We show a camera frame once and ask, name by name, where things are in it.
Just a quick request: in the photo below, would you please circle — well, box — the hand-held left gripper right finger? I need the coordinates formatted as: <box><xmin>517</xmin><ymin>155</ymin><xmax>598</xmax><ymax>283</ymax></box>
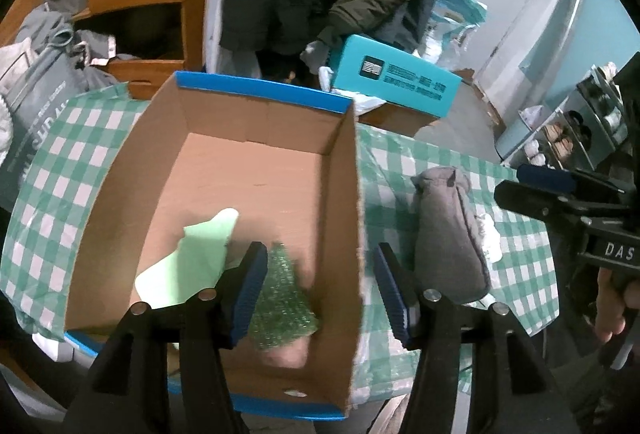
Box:
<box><xmin>372</xmin><ymin>242</ymin><xmax>573</xmax><ymax>434</ymax></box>

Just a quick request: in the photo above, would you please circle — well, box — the cardboard box with blue outside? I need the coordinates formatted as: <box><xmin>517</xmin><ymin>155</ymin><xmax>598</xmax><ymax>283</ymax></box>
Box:
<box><xmin>64</xmin><ymin>70</ymin><xmax>368</xmax><ymax>420</ymax></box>

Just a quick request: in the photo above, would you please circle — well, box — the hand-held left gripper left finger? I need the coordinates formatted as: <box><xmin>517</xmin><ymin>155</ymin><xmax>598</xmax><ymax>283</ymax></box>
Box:
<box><xmin>60</xmin><ymin>241</ymin><xmax>271</xmax><ymax>434</ymax></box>

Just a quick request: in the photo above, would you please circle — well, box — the brown cardboard box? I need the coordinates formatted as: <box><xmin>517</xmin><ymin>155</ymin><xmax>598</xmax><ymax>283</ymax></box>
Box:
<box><xmin>357</xmin><ymin>100</ymin><xmax>451</xmax><ymax>138</ymax></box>

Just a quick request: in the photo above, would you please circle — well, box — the grey soft pouch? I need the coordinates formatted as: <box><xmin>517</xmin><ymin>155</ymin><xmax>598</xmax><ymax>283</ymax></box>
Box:
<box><xmin>411</xmin><ymin>166</ymin><xmax>492</xmax><ymax>305</ymax></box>

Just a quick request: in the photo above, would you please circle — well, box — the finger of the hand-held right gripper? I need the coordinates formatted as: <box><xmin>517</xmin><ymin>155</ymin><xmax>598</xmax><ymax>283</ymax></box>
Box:
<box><xmin>516</xmin><ymin>164</ymin><xmax>577</xmax><ymax>193</ymax></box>
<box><xmin>494</xmin><ymin>181</ymin><xmax>593</xmax><ymax>229</ymax></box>

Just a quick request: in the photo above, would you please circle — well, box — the light green cloth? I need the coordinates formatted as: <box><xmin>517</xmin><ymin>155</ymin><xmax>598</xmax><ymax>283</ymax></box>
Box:
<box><xmin>134</xmin><ymin>208</ymin><xmax>241</xmax><ymax>309</ymax></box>

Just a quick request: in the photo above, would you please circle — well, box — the teal printed box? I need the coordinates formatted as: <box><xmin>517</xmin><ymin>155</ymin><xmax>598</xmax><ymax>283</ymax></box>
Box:
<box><xmin>327</xmin><ymin>34</ymin><xmax>463</xmax><ymax>119</ymax></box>

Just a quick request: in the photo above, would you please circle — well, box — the green white checked tablecloth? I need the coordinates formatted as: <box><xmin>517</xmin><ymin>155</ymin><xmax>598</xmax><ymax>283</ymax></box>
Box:
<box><xmin>0</xmin><ymin>84</ymin><xmax>556</xmax><ymax>395</ymax></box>

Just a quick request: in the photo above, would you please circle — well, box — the blue plastic bag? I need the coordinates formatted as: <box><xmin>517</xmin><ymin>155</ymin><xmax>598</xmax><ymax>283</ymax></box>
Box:
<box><xmin>425</xmin><ymin>0</ymin><xmax>488</xmax><ymax>64</ymax></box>

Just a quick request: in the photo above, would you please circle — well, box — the person's right hand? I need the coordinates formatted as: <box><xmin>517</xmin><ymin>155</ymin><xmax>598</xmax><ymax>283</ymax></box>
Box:
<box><xmin>595</xmin><ymin>266</ymin><xmax>640</xmax><ymax>345</ymax></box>

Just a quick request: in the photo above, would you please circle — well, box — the shoe rack with shoes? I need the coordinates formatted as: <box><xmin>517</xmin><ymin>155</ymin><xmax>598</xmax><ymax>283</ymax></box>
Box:
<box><xmin>500</xmin><ymin>62</ymin><xmax>631</xmax><ymax>175</ymax></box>

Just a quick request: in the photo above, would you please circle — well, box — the grey printed bag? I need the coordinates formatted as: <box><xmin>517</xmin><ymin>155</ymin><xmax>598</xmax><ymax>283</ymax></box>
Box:
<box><xmin>0</xmin><ymin>11</ymin><xmax>132</xmax><ymax>215</ymax></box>

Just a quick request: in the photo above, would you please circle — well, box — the green glitter sponge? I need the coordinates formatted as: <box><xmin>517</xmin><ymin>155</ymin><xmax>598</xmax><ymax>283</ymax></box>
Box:
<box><xmin>248</xmin><ymin>241</ymin><xmax>321</xmax><ymax>350</ymax></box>

